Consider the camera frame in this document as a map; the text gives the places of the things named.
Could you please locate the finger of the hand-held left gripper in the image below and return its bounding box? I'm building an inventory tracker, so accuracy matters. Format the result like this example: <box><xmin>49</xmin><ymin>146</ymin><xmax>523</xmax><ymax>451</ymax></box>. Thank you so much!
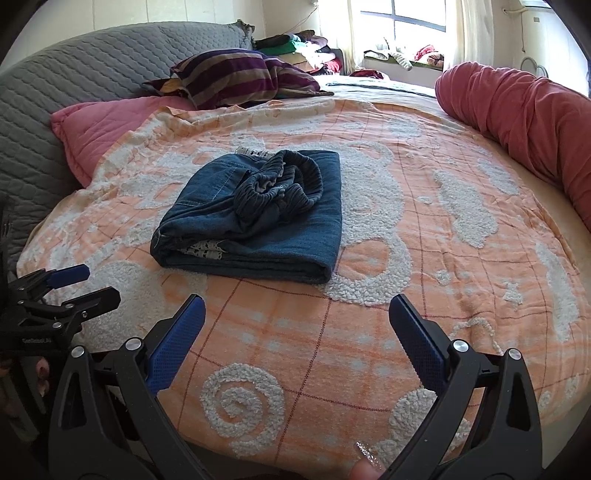
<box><xmin>18</xmin><ymin>263</ymin><xmax>91</xmax><ymax>297</ymax></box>
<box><xmin>17</xmin><ymin>285</ymin><xmax>122</xmax><ymax>329</ymax></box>

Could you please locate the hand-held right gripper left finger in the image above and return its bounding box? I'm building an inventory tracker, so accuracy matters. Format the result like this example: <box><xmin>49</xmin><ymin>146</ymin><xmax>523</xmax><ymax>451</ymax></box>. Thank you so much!
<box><xmin>47</xmin><ymin>294</ymin><xmax>208</xmax><ymax>480</ymax></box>

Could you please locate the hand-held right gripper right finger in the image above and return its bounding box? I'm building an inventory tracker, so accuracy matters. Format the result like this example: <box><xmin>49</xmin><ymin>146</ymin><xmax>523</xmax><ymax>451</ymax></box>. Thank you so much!
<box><xmin>383</xmin><ymin>293</ymin><xmax>544</xmax><ymax>480</ymax></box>

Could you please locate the person's left hand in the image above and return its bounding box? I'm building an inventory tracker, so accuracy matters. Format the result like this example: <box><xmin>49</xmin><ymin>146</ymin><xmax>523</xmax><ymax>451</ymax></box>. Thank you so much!
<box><xmin>33</xmin><ymin>356</ymin><xmax>52</xmax><ymax>398</ymax></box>

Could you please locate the person's right hand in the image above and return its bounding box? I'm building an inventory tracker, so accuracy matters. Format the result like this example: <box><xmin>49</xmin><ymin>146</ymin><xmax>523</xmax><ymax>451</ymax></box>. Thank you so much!
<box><xmin>348</xmin><ymin>440</ymin><xmax>387</xmax><ymax>480</ymax></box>

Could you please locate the orange printed fleece blanket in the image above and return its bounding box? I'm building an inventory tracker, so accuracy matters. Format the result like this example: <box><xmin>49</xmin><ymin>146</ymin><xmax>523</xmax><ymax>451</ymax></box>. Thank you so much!
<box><xmin>16</xmin><ymin>96</ymin><xmax>585</xmax><ymax>459</ymax></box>

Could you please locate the pink quilted pillow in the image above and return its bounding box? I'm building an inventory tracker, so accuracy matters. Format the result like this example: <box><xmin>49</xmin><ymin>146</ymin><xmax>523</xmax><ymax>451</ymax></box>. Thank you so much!
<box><xmin>49</xmin><ymin>95</ymin><xmax>195</xmax><ymax>188</ymax></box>

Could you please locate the grey quilted headboard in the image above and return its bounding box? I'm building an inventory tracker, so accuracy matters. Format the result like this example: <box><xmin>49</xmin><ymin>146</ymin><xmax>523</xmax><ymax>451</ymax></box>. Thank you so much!
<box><xmin>0</xmin><ymin>22</ymin><xmax>256</xmax><ymax>271</ymax></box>

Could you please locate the rolled red duvet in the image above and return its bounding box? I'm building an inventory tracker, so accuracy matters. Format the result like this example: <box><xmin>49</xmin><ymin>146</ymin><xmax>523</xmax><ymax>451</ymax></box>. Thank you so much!
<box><xmin>434</xmin><ymin>62</ymin><xmax>591</xmax><ymax>232</ymax></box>

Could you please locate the purple striped blanket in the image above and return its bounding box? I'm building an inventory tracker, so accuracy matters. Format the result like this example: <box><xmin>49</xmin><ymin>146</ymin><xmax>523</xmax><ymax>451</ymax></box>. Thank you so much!
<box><xmin>142</xmin><ymin>48</ymin><xmax>336</xmax><ymax>112</ymax></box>

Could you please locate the grey bed sheet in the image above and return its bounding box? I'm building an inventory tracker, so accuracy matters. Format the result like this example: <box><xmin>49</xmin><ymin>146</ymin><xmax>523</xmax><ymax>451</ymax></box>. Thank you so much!
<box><xmin>318</xmin><ymin>76</ymin><xmax>438</xmax><ymax>99</ymax></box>

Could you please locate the small garments heap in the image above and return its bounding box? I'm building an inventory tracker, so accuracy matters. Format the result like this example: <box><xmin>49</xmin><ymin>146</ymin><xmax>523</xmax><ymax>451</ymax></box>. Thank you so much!
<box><xmin>364</xmin><ymin>43</ymin><xmax>447</xmax><ymax>71</ymax></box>

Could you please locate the pile of folded clothes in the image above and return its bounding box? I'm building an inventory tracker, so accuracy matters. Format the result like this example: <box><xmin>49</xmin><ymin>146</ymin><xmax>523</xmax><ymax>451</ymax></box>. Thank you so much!
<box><xmin>253</xmin><ymin>30</ymin><xmax>345</xmax><ymax>77</ymax></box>

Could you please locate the cream curtain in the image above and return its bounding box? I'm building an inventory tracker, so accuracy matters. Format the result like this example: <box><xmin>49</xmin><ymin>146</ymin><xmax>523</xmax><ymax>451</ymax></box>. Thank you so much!
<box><xmin>454</xmin><ymin>0</ymin><xmax>498</xmax><ymax>71</ymax></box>

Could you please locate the window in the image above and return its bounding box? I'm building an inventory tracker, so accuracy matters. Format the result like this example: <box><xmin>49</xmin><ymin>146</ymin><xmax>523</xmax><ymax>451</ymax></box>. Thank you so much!
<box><xmin>345</xmin><ymin>0</ymin><xmax>459</xmax><ymax>57</ymax></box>

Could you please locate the white wire loop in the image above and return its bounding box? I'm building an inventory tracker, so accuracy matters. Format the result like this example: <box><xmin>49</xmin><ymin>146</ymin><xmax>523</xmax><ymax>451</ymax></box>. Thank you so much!
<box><xmin>519</xmin><ymin>54</ymin><xmax>551</xmax><ymax>80</ymax></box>

